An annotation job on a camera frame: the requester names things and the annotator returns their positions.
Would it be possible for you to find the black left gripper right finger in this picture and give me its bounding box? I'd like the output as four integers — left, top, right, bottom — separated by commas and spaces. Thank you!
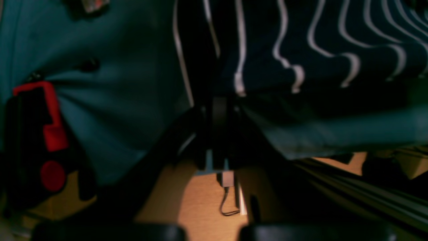
221, 99, 397, 241

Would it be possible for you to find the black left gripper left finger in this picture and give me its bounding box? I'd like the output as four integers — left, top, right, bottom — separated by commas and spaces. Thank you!
32, 100, 214, 241

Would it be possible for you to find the navy white striped t-shirt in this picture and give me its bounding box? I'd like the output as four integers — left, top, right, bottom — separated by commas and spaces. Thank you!
172, 0, 427, 110

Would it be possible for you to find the white aluminium table leg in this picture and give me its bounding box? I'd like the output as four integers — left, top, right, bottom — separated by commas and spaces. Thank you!
234, 176, 247, 216

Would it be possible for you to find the teal table cloth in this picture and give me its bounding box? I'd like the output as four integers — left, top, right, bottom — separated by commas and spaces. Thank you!
1, 0, 427, 185

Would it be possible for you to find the orange black clamp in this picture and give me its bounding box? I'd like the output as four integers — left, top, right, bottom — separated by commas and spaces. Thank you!
1, 81, 90, 210

